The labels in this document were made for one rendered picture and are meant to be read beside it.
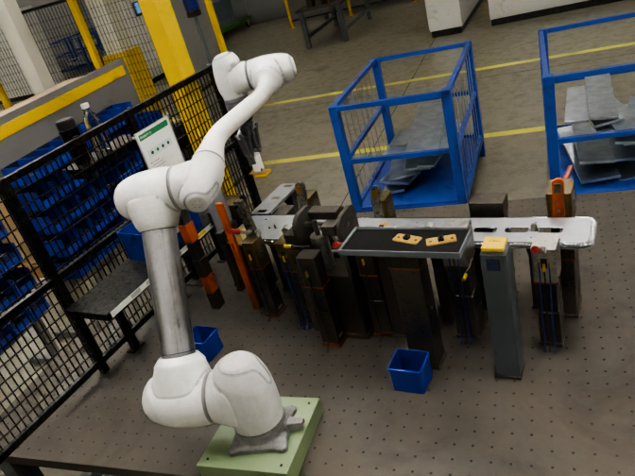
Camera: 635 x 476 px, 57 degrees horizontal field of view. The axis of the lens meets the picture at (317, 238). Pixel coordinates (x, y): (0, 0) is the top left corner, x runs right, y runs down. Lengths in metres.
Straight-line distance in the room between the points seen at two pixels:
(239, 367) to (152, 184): 0.57
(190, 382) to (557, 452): 1.00
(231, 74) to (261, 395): 1.09
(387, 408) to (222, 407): 0.51
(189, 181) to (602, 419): 1.29
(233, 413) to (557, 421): 0.88
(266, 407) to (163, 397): 0.30
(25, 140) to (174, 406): 2.62
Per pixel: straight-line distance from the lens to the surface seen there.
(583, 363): 1.96
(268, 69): 2.07
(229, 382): 1.67
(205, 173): 1.70
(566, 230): 2.00
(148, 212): 1.75
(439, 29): 9.87
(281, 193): 2.70
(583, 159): 4.07
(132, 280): 2.35
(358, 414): 1.89
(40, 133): 4.16
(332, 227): 1.92
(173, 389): 1.77
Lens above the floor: 2.02
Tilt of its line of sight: 27 degrees down
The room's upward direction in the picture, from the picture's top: 16 degrees counter-clockwise
